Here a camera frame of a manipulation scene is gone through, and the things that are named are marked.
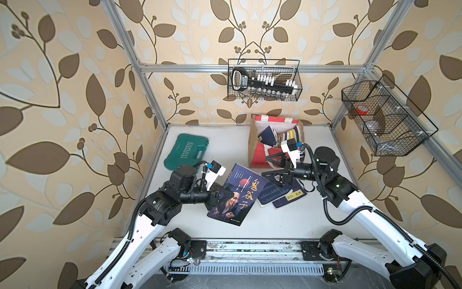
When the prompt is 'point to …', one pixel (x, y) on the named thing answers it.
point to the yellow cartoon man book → (291, 134)
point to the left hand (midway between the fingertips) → (229, 192)
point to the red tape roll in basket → (361, 109)
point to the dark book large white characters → (247, 187)
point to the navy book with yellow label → (267, 137)
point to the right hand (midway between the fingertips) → (264, 166)
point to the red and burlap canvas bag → (257, 151)
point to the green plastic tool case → (187, 149)
